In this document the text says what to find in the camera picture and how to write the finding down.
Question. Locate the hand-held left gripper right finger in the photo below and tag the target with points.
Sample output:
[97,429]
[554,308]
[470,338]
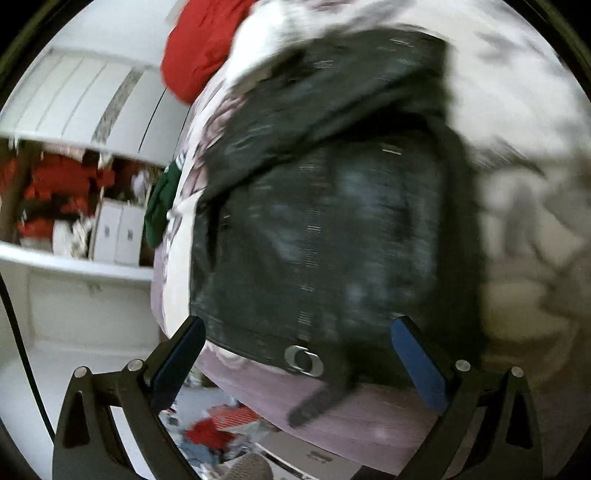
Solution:
[422,364]

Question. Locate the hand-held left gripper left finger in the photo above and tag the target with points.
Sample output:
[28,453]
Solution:
[178,364]

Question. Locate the black denim jacket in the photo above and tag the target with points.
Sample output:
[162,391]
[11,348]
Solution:
[332,203]

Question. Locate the pile of red clothes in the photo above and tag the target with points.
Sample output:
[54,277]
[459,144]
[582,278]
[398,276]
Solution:
[51,198]

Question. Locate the pile of clutter on floor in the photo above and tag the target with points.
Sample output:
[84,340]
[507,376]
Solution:
[217,434]

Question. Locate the white storage box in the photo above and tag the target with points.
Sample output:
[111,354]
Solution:
[107,233]
[130,235]

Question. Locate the green garment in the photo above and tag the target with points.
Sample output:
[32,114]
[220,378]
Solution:
[159,207]

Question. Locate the white wardrobe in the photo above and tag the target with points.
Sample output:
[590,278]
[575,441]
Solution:
[83,194]

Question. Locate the red garment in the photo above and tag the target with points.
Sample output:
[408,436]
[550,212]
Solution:
[203,46]

